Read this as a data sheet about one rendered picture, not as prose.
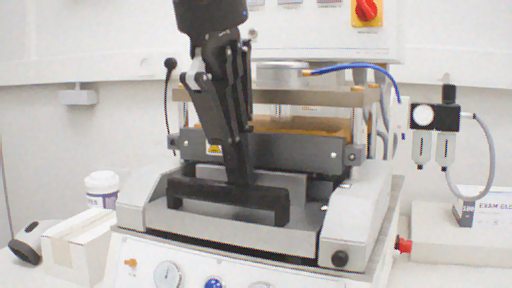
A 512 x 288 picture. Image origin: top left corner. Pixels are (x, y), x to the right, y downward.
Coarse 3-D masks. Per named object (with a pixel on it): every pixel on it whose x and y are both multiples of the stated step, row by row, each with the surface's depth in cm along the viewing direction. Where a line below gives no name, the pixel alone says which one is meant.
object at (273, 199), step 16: (176, 176) 49; (176, 192) 48; (192, 192) 48; (208, 192) 47; (224, 192) 46; (240, 192) 45; (256, 192) 44; (272, 192) 44; (288, 192) 44; (176, 208) 49; (256, 208) 45; (272, 208) 44; (288, 208) 44
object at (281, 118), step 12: (276, 108) 61; (288, 108) 61; (252, 120) 62; (264, 120) 63; (276, 120) 61; (288, 120) 61; (300, 120) 63; (312, 120) 63; (324, 120) 63; (336, 120) 63; (348, 120) 63; (288, 132) 53; (300, 132) 53; (312, 132) 52; (324, 132) 51; (336, 132) 51; (348, 132) 58
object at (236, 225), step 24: (216, 168) 54; (168, 216) 50; (192, 216) 48; (216, 216) 47; (240, 216) 47; (264, 216) 47; (312, 216) 47; (216, 240) 47; (240, 240) 46; (264, 240) 45; (288, 240) 44; (312, 240) 42
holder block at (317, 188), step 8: (344, 168) 60; (336, 176) 55; (344, 176) 59; (312, 184) 53; (320, 184) 53; (328, 184) 53; (336, 184) 54; (312, 192) 54; (320, 192) 53; (328, 192) 53; (328, 200) 53
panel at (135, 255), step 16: (128, 240) 52; (144, 240) 51; (128, 256) 52; (144, 256) 51; (160, 256) 50; (176, 256) 49; (192, 256) 48; (208, 256) 48; (128, 272) 51; (144, 272) 50; (192, 272) 48; (208, 272) 47; (224, 272) 46; (240, 272) 46; (256, 272) 45; (272, 272) 44; (288, 272) 44; (304, 272) 43
